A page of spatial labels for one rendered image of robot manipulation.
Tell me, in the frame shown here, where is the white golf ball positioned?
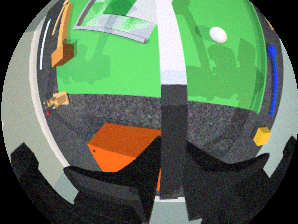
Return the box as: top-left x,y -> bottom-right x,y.
210,27 -> 227,44

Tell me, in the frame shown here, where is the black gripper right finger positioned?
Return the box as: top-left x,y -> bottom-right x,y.
181,141 -> 270,221

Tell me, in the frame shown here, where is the yellow block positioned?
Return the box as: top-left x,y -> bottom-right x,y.
253,127 -> 271,145

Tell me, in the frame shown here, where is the green flat mat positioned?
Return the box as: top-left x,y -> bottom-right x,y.
56,0 -> 261,111

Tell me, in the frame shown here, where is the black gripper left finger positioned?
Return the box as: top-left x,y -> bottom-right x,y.
63,136 -> 162,224

